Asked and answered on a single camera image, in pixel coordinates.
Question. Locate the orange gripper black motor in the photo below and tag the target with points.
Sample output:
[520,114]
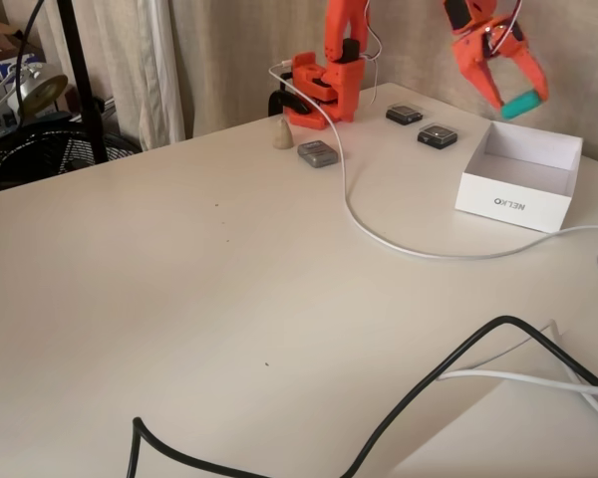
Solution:
[474,56]

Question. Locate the teal green cube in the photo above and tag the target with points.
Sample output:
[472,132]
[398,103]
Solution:
[520,104]

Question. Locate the white cardboard box bin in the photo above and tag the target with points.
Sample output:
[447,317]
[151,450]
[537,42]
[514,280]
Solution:
[508,201]

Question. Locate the black case clear lid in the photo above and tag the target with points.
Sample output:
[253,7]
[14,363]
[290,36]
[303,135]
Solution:
[403,114]
[437,135]

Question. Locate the grey plastic case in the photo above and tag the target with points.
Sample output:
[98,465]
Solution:
[319,155]

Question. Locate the black table clamp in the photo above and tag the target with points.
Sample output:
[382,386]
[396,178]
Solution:
[279,99]

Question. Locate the beige cone figurine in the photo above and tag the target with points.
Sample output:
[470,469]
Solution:
[282,137]

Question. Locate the white curtain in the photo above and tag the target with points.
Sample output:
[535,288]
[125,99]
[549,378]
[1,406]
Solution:
[144,74]

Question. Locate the white flat box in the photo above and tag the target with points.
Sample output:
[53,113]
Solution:
[528,438]

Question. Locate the black lamp pole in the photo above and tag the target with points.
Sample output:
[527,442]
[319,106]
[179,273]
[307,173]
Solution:
[80,74]

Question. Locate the silver desk lamp head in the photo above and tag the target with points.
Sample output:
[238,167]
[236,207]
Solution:
[40,89]

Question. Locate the black fan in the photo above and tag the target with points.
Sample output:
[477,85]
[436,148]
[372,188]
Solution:
[40,154]

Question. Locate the brown cardboard box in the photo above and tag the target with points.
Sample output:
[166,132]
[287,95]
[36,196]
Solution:
[0,40]

